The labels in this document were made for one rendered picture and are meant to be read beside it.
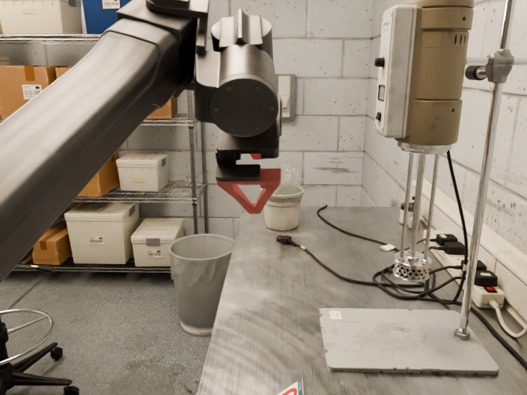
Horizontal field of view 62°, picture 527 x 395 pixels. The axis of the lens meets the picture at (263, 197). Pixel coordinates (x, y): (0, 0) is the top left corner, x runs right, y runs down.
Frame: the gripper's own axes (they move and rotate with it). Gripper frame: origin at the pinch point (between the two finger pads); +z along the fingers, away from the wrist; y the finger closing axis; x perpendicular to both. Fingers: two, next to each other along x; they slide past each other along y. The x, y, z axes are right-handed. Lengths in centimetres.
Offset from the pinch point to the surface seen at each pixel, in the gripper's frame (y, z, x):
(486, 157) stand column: -18.9, 13.4, 37.3
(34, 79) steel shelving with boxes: -162, 79, -133
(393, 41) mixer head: -25.0, -5.0, 20.0
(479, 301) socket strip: -13, 50, 45
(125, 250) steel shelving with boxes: -116, 167, -96
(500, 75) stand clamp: -25.1, 1.6, 37.9
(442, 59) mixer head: -22.8, -2.8, 27.3
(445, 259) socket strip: -31, 60, 44
